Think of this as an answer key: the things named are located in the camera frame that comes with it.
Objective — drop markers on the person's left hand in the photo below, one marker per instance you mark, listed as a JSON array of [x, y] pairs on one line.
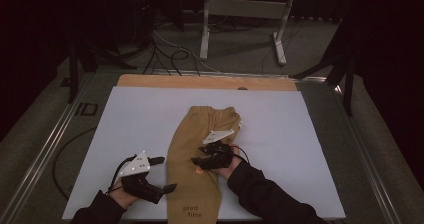
[[123, 197]]

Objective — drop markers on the white board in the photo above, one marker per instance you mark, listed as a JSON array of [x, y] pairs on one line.
[[133, 117]]

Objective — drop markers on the metal floor rail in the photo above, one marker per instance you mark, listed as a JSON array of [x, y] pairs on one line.
[[41, 157], [233, 74], [366, 157]]

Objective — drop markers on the tan pants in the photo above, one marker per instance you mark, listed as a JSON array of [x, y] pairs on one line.
[[186, 184]]

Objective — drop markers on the white metal stand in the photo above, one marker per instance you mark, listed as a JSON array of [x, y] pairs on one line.
[[246, 9]]

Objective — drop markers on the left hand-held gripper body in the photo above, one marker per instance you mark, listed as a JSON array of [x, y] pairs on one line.
[[136, 165]]

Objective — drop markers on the black stand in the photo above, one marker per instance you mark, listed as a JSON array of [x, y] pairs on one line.
[[73, 77], [348, 90]]

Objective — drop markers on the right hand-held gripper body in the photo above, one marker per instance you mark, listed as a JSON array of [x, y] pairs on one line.
[[218, 157]]

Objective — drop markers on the person's right hand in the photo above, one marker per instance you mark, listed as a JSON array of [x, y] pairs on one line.
[[230, 171]]

